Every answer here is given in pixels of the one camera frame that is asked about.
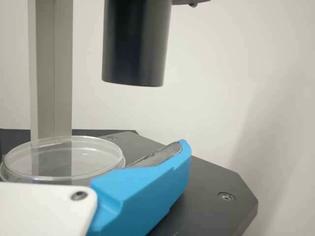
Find petri dish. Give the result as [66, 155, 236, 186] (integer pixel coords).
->
[0, 135, 126, 183]

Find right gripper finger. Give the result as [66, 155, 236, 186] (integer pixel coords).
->
[86, 139, 192, 236]

